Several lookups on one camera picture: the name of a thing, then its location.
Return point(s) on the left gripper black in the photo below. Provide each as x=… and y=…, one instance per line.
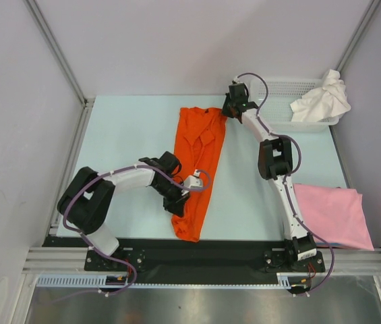
x=175, y=205

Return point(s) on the white slotted cable duct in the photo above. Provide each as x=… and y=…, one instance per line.
x=118, y=281

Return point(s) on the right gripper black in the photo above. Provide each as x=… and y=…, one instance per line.
x=225, y=111

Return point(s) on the white t shirt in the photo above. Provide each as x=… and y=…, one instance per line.
x=329, y=100

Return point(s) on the pink folded t shirt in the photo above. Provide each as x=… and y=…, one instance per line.
x=335, y=215

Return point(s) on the aluminium frame rail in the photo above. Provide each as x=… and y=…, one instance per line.
x=75, y=260

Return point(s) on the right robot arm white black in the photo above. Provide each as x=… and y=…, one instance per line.
x=275, y=165

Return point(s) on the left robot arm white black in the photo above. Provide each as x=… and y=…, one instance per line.
x=85, y=203

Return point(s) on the white plastic basket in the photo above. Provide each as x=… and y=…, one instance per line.
x=276, y=95

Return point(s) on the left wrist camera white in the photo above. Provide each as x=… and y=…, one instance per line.
x=193, y=183

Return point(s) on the orange t shirt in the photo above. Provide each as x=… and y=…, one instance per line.
x=198, y=145

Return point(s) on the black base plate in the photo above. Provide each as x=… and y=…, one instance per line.
x=207, y=262

